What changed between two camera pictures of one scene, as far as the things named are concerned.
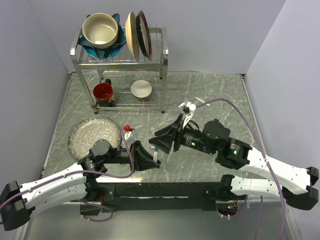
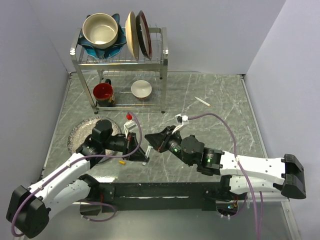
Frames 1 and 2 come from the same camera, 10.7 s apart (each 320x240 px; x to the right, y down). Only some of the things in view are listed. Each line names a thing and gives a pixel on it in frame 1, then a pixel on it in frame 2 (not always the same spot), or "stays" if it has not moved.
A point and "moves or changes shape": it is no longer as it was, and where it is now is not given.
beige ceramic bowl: x=100 y=30 stays
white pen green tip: x=155 y=154 moves or changes shape
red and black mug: x=103 y=93 stays
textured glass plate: x=87 y=130 stays
